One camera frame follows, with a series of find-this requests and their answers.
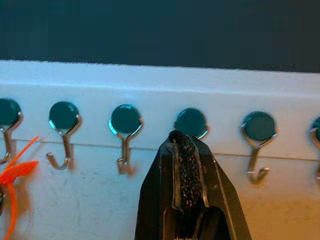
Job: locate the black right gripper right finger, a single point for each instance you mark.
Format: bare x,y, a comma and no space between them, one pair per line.
220,200

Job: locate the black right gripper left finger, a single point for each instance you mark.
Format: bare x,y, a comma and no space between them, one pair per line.
160,195

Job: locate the orange zip tie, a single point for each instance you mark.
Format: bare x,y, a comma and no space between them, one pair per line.
22,168

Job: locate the round dark metal wall hook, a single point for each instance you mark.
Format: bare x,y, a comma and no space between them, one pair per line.
62,115
125,119
7,110
260,126
190,120

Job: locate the white hook rail strip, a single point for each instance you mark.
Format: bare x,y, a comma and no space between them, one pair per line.
160,100

